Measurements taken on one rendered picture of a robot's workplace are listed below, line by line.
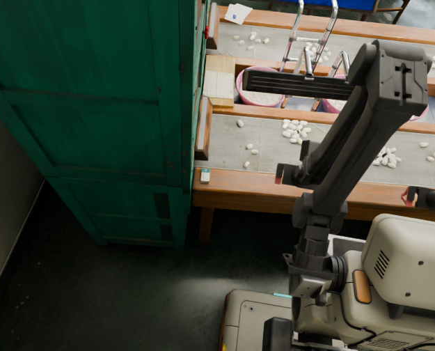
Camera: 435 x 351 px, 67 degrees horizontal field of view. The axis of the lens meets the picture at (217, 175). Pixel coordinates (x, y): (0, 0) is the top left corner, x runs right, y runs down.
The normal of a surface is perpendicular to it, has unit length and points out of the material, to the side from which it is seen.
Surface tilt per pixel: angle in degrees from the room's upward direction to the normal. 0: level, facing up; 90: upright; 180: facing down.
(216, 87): 0
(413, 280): 47
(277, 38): 0
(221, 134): 0
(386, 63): 13
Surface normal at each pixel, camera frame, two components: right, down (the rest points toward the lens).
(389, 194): 0.08, -0.49
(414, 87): 0.04, -0.29
